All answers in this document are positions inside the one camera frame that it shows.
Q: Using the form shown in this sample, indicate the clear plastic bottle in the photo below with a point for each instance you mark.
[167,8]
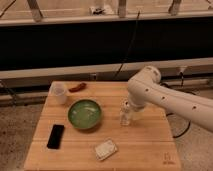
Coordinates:
[125,114]

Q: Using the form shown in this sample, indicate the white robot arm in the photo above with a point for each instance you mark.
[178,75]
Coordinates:
[145,87]

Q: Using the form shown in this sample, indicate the red chili pepper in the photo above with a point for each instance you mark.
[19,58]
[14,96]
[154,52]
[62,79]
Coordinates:
[77,88]

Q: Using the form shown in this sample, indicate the green bowl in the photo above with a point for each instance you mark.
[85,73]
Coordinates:
[84,114]

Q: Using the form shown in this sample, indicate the wooden cutting board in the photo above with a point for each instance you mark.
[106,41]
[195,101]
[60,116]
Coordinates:
[145,145]

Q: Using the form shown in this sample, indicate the white plastic cup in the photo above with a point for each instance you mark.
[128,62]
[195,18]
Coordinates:
[59,91]

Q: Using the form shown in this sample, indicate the black smartphone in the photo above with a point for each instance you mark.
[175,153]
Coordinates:
[55,136]

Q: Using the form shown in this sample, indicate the small dark object on ledge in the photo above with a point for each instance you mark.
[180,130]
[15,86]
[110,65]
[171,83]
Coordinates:
[97,10]

